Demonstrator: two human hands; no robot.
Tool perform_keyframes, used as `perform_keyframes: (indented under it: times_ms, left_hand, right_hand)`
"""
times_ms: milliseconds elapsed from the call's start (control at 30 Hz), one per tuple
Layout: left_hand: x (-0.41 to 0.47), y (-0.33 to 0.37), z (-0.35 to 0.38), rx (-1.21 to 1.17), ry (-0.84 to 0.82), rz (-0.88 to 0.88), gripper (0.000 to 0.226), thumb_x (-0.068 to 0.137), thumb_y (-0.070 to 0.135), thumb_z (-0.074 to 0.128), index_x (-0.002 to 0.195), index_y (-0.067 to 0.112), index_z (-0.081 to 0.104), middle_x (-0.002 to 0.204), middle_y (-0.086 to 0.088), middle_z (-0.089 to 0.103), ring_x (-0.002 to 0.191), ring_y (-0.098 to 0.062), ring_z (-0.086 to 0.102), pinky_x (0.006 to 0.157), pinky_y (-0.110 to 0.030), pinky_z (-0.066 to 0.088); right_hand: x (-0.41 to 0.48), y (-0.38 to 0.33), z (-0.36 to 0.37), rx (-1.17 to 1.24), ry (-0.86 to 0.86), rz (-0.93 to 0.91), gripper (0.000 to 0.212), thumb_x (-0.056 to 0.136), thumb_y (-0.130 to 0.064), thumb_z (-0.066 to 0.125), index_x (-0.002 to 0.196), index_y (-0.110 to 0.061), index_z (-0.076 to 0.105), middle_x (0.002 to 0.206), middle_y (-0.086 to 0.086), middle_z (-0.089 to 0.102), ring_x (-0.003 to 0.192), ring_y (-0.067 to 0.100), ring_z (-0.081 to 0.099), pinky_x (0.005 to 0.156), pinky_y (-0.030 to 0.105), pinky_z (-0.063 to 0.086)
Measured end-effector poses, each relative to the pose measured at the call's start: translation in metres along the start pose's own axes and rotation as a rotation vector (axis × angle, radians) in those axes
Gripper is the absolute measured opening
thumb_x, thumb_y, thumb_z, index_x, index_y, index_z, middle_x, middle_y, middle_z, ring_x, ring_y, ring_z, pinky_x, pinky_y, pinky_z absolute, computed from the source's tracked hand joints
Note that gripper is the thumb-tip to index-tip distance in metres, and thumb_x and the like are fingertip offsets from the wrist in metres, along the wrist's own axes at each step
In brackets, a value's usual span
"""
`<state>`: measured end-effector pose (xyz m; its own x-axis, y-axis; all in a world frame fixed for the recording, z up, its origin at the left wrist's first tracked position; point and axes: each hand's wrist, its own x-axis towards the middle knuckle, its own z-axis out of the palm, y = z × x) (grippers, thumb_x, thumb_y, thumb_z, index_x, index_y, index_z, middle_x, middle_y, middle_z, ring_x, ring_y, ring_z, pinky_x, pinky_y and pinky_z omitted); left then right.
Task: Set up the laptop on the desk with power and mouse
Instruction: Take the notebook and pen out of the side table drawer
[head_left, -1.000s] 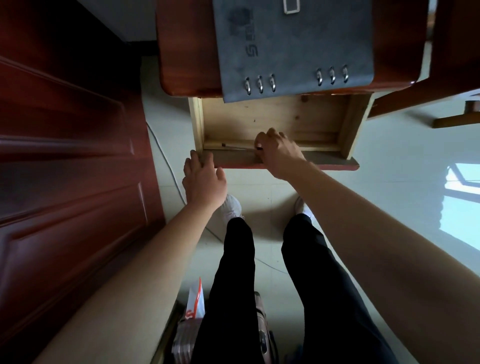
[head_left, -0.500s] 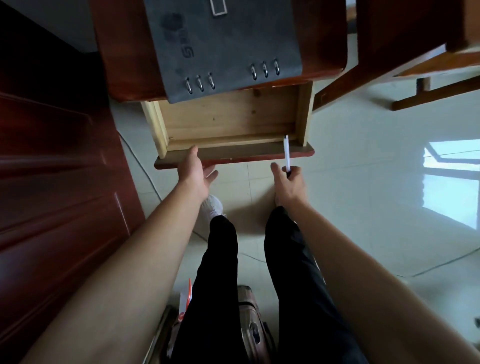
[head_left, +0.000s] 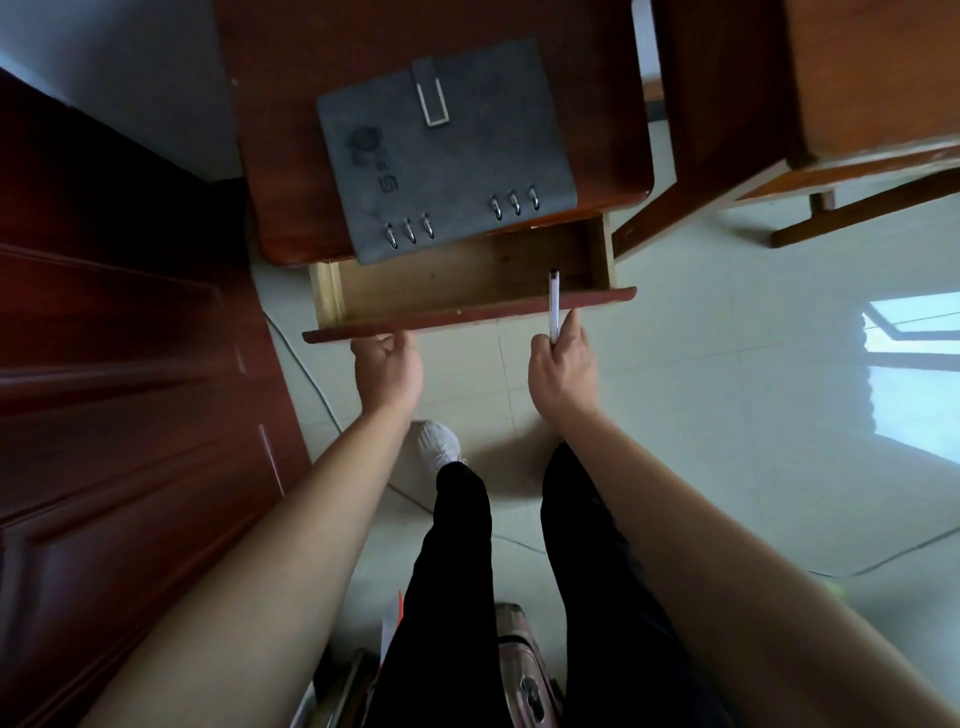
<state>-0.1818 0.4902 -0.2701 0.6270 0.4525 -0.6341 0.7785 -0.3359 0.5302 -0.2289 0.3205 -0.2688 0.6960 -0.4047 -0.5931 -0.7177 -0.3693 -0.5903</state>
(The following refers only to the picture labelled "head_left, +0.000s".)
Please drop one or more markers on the person's left hand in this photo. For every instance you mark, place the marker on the person's left hand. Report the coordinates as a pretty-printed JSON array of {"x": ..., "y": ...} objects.
[{"x": 388, "y": 379}]

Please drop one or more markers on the person's right hand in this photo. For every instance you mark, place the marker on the person's right hand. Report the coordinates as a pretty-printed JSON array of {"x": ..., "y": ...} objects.
[{"x": 566, "y": 382}]

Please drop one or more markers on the person's right thumb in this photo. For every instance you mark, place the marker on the person's right thumb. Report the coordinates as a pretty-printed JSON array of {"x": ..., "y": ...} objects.
[{"x": 540, "y": 349}]

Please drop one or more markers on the person's left thumb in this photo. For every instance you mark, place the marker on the person's left thumb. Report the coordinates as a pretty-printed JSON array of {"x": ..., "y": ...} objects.
[{"x": 409, "y": 343}]

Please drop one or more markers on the white pen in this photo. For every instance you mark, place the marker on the white pen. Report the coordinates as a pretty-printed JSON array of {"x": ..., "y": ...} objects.
[{"x": 554, "y": 307}]

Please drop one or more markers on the wooden drawer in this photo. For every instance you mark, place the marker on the wooden drawer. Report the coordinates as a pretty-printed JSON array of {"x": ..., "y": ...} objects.
[{"x": 465, "y": 277}]

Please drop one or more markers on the person's left forearm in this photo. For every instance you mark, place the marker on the person's left forearm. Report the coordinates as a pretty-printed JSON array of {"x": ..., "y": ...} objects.
[{"x": 262, "y": 570}]

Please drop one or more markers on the person's right forearm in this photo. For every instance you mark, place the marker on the person's right forearm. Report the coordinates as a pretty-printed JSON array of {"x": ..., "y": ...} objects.
[{"x": 720, "y": 570}]

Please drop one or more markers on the white shoe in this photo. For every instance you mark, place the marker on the white shoe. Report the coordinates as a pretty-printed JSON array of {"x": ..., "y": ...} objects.
[{"x": 439, "y": 446}]

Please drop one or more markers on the black trousers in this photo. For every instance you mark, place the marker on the black trousers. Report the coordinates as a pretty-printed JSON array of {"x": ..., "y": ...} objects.
[{"x": 450, "y": 600}]

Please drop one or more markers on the brown wooden nightstand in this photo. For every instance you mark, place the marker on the brown wooden nightstand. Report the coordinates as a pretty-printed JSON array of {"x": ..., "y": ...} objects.
[{"x": 300, "y": 90}]

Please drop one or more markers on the white and red packet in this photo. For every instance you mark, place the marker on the white and red packet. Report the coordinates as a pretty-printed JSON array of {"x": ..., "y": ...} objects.
[{"x": 391, "y": 626}]

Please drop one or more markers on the dark red wooden door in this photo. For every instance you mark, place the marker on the dark red wooden door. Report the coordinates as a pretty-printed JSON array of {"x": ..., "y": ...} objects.
[{"x": 112, "y": 337}]

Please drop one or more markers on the pink suitcase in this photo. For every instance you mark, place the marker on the pink suitcase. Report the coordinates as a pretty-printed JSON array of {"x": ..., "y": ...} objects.
[{"x": 521, "y": 675}]

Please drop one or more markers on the brown wooden bed frame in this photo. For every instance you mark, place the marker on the brown wooden bed frame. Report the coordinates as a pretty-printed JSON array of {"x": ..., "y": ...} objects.
[{"x": 750, "y": 90}]

